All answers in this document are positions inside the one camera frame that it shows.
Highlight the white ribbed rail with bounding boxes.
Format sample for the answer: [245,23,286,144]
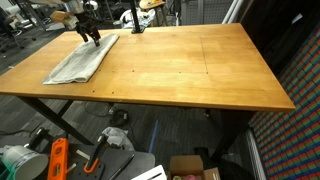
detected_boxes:
[245,128,268,180]

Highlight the crumpled white cloth pile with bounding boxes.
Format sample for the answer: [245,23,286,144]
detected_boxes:
[119,8,156,29]

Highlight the blue floor tape strip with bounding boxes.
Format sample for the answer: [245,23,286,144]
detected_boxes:
[148,119,159,154]

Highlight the white flat box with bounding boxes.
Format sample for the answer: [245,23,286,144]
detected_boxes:
[130,164,168,180]

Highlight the black coiled floor cable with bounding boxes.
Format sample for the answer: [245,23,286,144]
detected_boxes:
[109,108,129,128]

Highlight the black pen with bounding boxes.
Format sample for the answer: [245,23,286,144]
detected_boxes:
[108,153,136,180]

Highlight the black orange bar clamp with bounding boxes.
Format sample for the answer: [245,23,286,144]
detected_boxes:
[83,133,109,175]

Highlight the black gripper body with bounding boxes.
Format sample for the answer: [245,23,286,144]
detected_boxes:
[74,11,99,35]

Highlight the round wooden stool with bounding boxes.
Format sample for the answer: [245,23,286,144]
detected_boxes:
[138,0,169,27]

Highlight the black looped wrist cable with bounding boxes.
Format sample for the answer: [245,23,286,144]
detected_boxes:
[83,0,100,13]

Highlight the white plastic bucket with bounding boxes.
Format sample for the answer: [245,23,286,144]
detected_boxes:
[1,144,50,180]

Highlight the white vertical pipes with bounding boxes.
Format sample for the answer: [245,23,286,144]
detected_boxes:
[221,0,249,24]

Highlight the crumpled white plastic bag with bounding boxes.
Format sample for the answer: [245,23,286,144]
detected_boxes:
[101,126,136,152]

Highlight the black bag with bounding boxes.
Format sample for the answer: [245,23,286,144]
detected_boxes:
[194,146,256,180]

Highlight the black office chair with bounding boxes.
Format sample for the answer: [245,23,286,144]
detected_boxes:
[0,8,38,53]

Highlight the olive wrist camera mount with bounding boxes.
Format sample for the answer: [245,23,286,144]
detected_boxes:
[49,9,80,30]

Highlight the white cloth towel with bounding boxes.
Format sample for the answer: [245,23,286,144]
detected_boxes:
[41,33,120,85]

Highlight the black perforated board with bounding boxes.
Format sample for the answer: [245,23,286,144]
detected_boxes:
[66,143,157,180]

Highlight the open cardboard box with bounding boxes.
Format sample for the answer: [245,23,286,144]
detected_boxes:
[166,154,222,180]

